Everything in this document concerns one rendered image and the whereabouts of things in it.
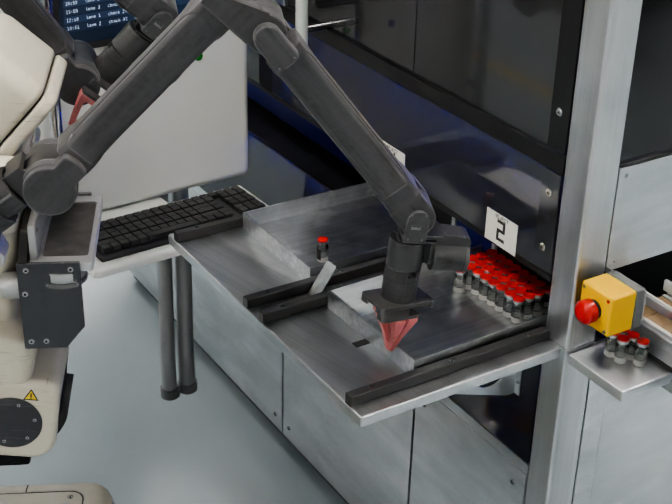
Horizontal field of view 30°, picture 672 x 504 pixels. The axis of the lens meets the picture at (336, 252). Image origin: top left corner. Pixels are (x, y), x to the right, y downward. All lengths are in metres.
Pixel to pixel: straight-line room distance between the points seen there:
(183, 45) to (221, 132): 1.06
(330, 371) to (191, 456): 1.31
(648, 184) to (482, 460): 0.67
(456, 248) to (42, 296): 0.67
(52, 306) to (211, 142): 0.84
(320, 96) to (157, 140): 0.97
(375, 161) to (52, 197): 0.47
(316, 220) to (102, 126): 0.80
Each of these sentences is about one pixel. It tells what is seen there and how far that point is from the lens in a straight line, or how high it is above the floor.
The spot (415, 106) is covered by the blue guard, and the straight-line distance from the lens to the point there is 2.34.
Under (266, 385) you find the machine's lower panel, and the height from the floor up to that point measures 0.19.
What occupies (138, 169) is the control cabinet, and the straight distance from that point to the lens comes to 2.74.
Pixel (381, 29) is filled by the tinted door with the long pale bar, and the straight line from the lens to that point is 2.41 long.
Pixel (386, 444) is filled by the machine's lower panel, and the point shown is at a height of 0.36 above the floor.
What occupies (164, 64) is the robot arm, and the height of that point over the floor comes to 1.42.
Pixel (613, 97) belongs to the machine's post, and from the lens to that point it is 1.96.
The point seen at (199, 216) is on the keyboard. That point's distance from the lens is 2.65.
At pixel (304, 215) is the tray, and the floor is 0.88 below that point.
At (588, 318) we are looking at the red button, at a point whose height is 0.99.
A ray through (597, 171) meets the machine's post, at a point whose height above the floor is 1.21.
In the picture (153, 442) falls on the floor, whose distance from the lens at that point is 3.37.
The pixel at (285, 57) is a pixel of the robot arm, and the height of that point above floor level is 1.43.
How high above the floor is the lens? 2.02
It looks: 28 degrees down
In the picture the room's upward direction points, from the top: 1 degrees clockwise
